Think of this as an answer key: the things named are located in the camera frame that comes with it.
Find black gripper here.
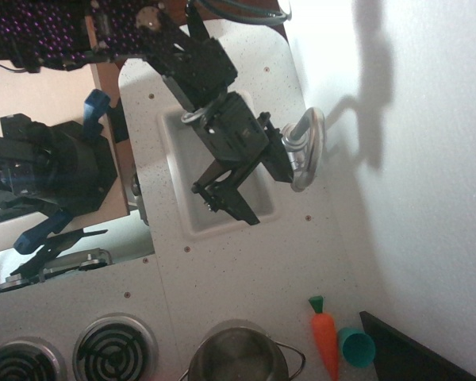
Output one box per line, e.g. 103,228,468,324
191,92,294,225

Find silver curved faucet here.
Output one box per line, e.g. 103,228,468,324
282,107,326,192

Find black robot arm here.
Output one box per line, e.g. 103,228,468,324
0,1,294,225

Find grey rectangular sink basin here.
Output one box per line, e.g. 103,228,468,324
157,106,281,240

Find black clamp top edge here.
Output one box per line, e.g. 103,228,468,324
185,0,209,42

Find blue clamp on board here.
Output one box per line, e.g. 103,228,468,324
83,89,111,141

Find orange toy carrot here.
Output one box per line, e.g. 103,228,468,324
309,295,339,380

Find stainless steel pot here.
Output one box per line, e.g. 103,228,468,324
179,326,306,381

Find teal plastic cup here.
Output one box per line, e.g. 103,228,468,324
337,327,376,368

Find middle black coil burner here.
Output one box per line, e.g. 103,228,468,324
72,313,159,380

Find black coil burner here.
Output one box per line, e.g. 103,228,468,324
0,337,67,380
72,313,159,380

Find black box corner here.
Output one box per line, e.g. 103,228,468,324
359,311,476,381

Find left black coil burner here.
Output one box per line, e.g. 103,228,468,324
0,337,67,380

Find dark green cable loop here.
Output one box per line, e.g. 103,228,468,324
197,0,294,27

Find blue handled clamp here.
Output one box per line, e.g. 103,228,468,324
10,210,107,279

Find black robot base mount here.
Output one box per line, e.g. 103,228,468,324
0,114,117,223

